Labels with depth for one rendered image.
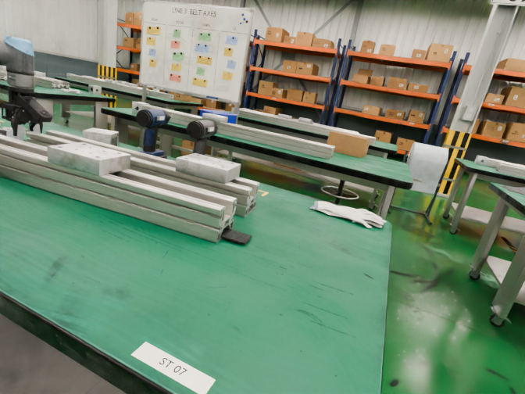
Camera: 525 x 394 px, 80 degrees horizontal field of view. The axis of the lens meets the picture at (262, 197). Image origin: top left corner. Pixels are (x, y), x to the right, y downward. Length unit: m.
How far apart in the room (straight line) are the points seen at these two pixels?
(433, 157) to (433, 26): 7.55
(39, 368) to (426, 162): 3.84
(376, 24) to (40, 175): 10.89
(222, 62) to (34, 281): 3.52
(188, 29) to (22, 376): 3.70
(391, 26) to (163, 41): 8.18
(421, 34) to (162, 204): 10.80
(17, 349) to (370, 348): 1.11
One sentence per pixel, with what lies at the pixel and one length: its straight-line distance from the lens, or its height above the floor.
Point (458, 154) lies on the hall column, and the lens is 6.17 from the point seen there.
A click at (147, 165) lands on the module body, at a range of 1.01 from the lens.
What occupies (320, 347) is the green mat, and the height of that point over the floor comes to 0.78.
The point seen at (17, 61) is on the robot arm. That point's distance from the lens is 1.35.
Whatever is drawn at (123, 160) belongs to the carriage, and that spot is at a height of 0.89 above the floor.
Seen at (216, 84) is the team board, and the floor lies 1.14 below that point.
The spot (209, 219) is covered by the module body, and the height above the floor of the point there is 0.83.
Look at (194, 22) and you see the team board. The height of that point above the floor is 1.76.
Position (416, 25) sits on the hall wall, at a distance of 11.37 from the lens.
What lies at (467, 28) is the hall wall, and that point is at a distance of 11.38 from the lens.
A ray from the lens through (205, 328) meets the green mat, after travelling 0.51.
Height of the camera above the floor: 1.12
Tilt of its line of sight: 18 degrees down
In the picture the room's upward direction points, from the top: 10 degrees clockwise
